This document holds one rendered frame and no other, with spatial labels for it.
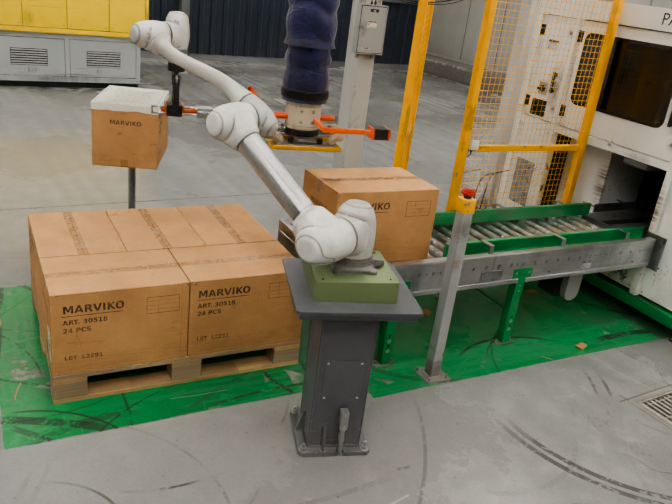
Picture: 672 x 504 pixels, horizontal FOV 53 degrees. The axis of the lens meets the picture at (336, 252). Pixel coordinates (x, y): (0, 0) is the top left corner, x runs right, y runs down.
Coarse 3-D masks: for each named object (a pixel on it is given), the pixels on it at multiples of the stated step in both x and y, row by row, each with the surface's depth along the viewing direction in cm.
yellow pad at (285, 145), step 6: (288, 138) 315; (318, 138) 320; (270, 144) 312; (276, 144) 312; (282, 144) 313; (288, 144) 313; (294, 144) 314; (300, 144) 315; (306, 144) 317; (312, 144) 318; (318, 144) 319; (324, 144) 321; (336, 144) 326; (300, 150) 315; (306, 150) 315; (312, 150) 316; (318, 150) 317; (324, 150) 318; (330, 150) 318; (336, 150) 319
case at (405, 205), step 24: (336, 168) 365; (360, 168) 371; (384, 168) 378; (312, 192) 351; (336, 192) 327; (360, 192) 331; (384, 192) 337; (408, 192) 344; (432, 192) 351; (384, 216) 343; (408, 216) 350; (432, 216) 358; (384, 240) 349; (408, 240) 357
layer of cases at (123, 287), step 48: (48, 240) 332; (96, 240) 339; (144, 240) 346; (192, 240) 354; (240, 240) 362; (48, 288) 287; (96, 288) 292; (144, 288) 300; (192, 288) 311; (240, 288) 322; (288, 288) 335; (48, 336) 300; (96, 336) 298; (144, 336) 309; (192, 336) 321; (240, 336) 333; (288, 336) 347
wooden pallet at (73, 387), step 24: (48, 360) 310; (168, 360) 320; (192, 360) 326; (240, 360) 349; (264, 360) 352; (288, 360) 353; (72, 384) 302; (96, 384) 315; (120, 384) 318; (144, 384) 320; (168, 384) 325
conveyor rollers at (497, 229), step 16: (480, 224) 440; (496, 224) 440; (512, 224) 442; (528, 224) 452; (544, 224) 452; (560, 224) 454; (576, 224) 462; (592, 224) 463; (432, 240) 398; (448, 240) 400; (432, 256) 372
